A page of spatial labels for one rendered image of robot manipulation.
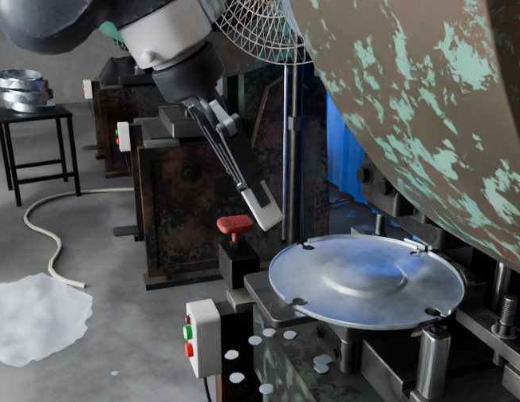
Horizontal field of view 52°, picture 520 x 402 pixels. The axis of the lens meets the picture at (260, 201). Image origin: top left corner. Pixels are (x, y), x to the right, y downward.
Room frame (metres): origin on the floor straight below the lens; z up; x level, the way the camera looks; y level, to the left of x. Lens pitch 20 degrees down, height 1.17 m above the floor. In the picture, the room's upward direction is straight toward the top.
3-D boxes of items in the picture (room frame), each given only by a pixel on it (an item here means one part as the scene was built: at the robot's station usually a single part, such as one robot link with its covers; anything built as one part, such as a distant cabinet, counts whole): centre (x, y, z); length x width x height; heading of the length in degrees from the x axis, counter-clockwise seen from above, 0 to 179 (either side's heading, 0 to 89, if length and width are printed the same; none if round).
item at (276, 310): (0.71, -0.11, 0.72); 0.25 x 0.14 x 0.14; 110
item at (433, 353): (0.56, -0.22, 0.75); 0.03 x 0.03 x 0.10; 20
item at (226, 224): (1.00, 0.05, 0.72); 0.07 x 0.06 x 0.08; 110
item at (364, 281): (0.73, -0.16, 0.78); 0.29 x 0.29 x 0.01
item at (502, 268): (0.71, -0.36, 0.81); 0.02 x 0.02 x 0.14
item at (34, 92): (3.37, 1.45, 0.40); 0.45 x 0.40 x 0.79; 32
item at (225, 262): (0.99, 0.04, 0.62); 0.10 x 0.06 x 0.20; 20
